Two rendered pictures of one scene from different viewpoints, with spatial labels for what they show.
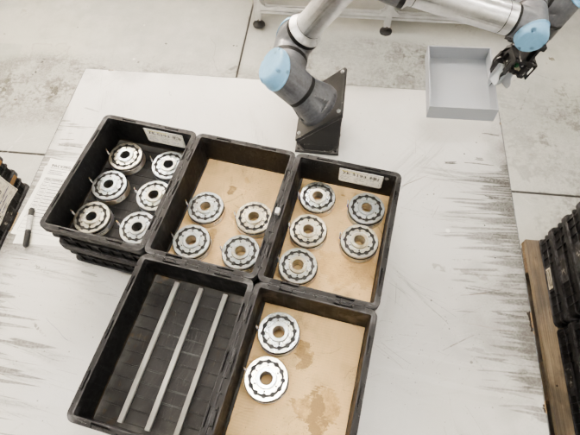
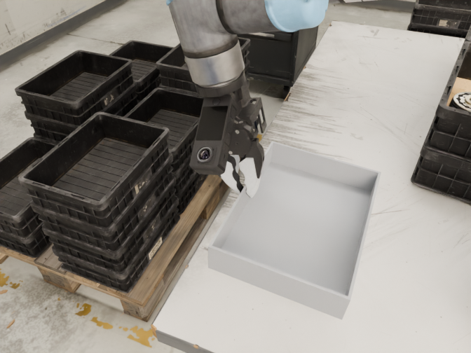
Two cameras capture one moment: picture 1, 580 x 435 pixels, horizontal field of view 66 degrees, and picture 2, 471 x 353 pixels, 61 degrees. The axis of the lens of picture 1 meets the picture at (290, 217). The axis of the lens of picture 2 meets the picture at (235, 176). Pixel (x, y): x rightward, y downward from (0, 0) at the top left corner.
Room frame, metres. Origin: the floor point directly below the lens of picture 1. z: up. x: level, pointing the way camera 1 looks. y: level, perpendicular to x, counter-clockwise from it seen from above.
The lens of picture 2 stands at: (1.51, -0.55, 1.38)
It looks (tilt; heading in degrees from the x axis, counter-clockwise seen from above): 42 degrees down; 194
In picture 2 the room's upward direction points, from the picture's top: straight up
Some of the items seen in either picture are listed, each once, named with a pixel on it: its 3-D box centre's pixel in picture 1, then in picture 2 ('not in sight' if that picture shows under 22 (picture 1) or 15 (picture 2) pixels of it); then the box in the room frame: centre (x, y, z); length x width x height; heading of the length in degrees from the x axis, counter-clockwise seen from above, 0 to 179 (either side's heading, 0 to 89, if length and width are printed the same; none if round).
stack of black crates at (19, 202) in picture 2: not in sight; (33, 195); (0.57, -1.61, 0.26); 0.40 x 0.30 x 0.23; 172
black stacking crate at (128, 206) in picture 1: (129, 188); not in sight; (0.72, 0.46, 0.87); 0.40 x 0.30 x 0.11; 163
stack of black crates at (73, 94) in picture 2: not in sight; (89, 119); (0.17, -1.55, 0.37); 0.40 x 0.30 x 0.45; 172
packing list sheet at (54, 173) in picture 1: (59, 200); not in sight; (0.79, 0.76, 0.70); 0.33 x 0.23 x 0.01; 172
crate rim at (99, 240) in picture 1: (123, 179); not in sight; (0.72, 0.46, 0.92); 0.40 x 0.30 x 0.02; 163
